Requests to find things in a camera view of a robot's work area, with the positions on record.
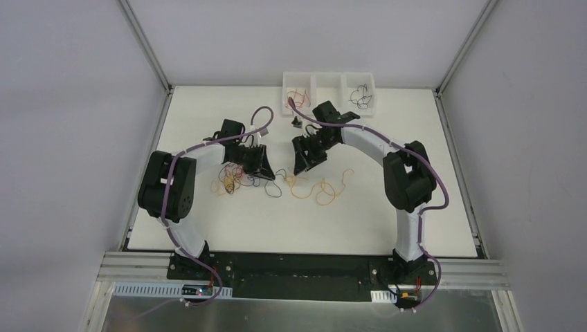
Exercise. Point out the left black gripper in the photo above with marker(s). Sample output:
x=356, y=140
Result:
x=252, y=155

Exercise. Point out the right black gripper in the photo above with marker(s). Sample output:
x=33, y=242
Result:
x=311, y=146

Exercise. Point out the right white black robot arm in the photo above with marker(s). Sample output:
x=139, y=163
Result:
x=408, y=180

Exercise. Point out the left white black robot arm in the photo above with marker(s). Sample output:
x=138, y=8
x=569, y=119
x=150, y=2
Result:
x=167, y=190

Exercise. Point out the white three-compartment tray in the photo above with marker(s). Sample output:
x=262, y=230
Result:
x=347, y=91

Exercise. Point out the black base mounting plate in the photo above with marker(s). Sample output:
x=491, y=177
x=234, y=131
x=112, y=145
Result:
x=339, y=278

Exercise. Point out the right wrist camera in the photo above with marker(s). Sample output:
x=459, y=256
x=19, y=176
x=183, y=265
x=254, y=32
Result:
x=296, y=123

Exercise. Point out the right white slotted cable duct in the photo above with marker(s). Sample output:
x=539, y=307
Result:
x=383, y=296

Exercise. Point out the white slotted cable duct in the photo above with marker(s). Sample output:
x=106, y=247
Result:
x=171, y=290
x=383, y=296

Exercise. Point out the aluminium frame rail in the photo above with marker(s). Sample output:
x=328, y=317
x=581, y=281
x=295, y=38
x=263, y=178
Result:
x=481, y=274

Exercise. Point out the left white slotted cable duct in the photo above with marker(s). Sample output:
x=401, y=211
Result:
x=171, y=290

